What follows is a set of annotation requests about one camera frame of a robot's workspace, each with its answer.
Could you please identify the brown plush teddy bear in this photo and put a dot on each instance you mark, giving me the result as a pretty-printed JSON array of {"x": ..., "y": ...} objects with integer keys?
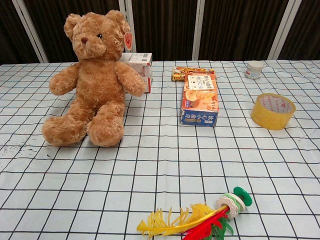
[{"x": 97, "y": 82}]

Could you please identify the orange and blue snack box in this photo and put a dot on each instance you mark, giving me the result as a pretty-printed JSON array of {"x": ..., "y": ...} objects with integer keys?
[{"x": 200, "y": 100}]

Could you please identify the small white plastic jar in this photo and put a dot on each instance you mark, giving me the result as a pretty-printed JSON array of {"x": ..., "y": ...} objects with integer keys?
[{"x": 254, "y": 70}]

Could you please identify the yellow packing tape roll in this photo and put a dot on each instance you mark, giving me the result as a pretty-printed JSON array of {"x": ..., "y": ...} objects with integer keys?
[{"x": 273, "y": 111}]

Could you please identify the feather shuttlecock with plastic discs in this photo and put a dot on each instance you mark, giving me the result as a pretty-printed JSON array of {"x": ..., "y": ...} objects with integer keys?
[{"x": 200, "y": 220}]

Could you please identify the white and red carton box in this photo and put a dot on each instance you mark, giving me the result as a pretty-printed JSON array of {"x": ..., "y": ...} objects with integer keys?
[{"x": 140, "y": 66}]

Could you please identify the white checkered tablecloth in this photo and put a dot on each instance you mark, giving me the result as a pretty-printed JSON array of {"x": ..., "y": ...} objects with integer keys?
[{"x": 160, "y": 162}]

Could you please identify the yellow and red flat box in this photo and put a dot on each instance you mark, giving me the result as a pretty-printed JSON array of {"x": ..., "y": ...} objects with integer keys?
[{"x": 181, "y": 71}]

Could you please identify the white folding screen frame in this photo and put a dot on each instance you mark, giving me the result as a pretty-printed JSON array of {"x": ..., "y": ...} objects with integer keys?
[{"x": 127, "y": 32}]

